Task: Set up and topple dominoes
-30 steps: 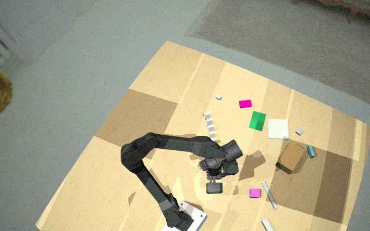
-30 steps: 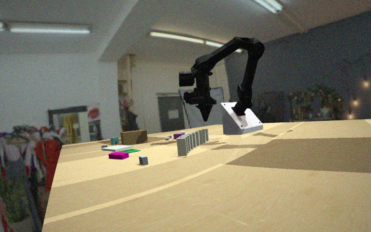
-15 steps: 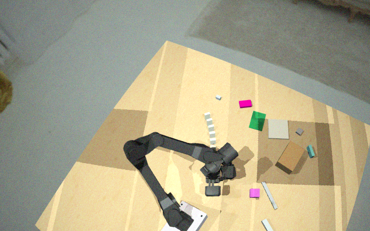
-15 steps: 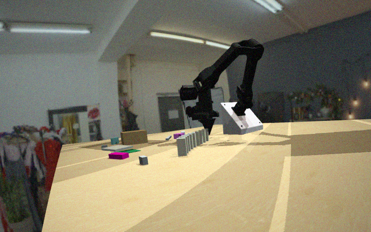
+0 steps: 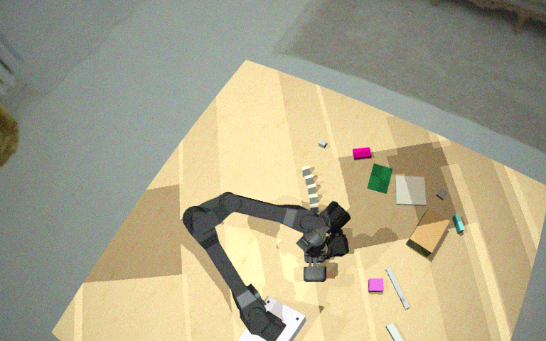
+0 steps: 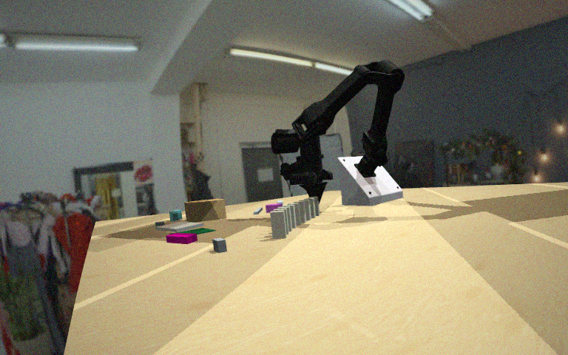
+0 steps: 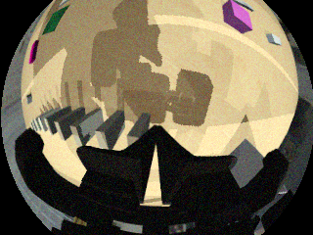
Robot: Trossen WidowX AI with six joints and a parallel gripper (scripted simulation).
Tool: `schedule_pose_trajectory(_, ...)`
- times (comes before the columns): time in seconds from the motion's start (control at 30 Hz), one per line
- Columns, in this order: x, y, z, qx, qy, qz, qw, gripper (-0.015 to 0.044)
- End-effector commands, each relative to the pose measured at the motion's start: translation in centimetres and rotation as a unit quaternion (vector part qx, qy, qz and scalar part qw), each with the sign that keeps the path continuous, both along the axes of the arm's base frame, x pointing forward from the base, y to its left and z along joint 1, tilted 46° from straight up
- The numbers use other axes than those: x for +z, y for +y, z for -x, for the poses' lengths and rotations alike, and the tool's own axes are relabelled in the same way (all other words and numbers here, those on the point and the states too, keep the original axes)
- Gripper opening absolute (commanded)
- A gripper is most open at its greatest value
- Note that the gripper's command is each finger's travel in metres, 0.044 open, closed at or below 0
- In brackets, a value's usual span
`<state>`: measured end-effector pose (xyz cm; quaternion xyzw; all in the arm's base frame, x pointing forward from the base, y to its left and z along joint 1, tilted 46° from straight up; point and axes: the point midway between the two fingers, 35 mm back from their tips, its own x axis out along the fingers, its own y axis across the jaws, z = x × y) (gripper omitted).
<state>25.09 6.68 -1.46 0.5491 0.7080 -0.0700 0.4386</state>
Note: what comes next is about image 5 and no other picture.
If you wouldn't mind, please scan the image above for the pink square block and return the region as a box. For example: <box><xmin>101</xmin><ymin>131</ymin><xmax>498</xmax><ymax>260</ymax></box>
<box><xmin>368</xmin><ymin>278</ymin><xmax>383</xmax><ymax>292</ymax></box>

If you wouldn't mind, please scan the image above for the magenta rectangular block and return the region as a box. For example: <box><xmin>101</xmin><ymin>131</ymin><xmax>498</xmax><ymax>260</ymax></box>
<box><xmin>353</xmin><ymin>147</ymin><xmax>372</xmax><ymax>160</ymax></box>

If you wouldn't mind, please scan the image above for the white flat square panel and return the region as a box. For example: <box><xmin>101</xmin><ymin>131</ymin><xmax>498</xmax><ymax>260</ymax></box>
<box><xmin>395</xmin><ymin>175</ymin><xmax>426</xmax><ymax>206</ymax></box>

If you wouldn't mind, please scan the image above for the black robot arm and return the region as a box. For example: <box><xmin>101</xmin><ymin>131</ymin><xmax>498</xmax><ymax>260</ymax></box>
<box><xmin>182</xmin><ymin>192</ymin><xmax>350</xmax><ymax>341</ymax></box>

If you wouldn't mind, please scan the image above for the light blue rectangular block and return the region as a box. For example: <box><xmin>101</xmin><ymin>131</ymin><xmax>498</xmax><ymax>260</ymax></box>
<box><xmin>452</xmin><ymin>213</ymin><xmax>464</xmax><ymax>234</ymax></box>

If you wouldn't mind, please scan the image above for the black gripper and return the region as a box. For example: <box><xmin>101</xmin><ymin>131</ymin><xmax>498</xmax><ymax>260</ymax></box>
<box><xmin>303</xmin><ymin>244</ymin><xmax>326</xmax><ymax>282</ymax></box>

